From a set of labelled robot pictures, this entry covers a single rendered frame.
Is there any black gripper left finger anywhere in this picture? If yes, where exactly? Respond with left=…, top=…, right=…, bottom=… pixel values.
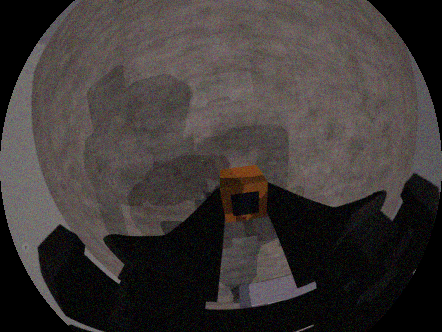
left=104, top=189, right=225, bottom=302

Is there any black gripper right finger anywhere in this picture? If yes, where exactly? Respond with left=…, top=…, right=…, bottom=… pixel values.
left=266, top=182, right=387, bottom=288

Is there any orange block with black square mark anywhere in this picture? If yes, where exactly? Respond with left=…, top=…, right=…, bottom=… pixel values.
left=220, top=165, right=268, bottom=222

